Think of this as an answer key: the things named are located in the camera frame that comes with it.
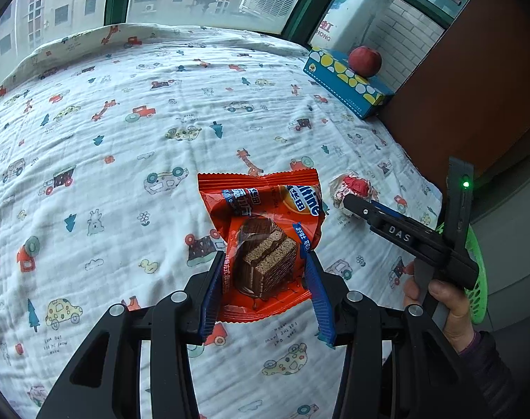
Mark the person's right hand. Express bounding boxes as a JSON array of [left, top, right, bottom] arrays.
[[402, 262, 477, 354]]

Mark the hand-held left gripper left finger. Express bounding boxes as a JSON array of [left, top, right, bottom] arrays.
[[36, 251, 226, 419]]

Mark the printed blanket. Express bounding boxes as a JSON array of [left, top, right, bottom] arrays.
[[0, 24, 444, 419]]

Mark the blue tissue box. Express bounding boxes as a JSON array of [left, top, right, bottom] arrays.
[[303, 46, 396, 119]]

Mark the orange snack packet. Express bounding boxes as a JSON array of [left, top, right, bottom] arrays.
[[197, 167, 324, 324]]

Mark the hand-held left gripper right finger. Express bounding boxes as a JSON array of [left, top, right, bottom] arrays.
[[304, 251, 493, 419]]

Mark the brown wooden panel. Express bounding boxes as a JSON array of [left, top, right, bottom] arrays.
[[378, 0, 530, 228]]

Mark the green perforated plastic basket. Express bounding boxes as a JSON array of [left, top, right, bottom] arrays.
[[435, 222, 489, 326]]

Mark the red apple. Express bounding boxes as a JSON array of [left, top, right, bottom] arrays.
[[349, 46, 383, 79]]

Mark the white red packaging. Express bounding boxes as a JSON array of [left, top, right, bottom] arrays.
[[329, 173, 379, 219]]

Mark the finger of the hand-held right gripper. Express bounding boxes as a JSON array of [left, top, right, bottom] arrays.
[[372, 200, 441, 240], [344, 195, 442, 267]]

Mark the apartment building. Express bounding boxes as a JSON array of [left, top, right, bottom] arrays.
[[0, 0, 109, 92]]

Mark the person's right forearm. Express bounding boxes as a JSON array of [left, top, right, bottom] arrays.
[[455, 331, 528, 419]]

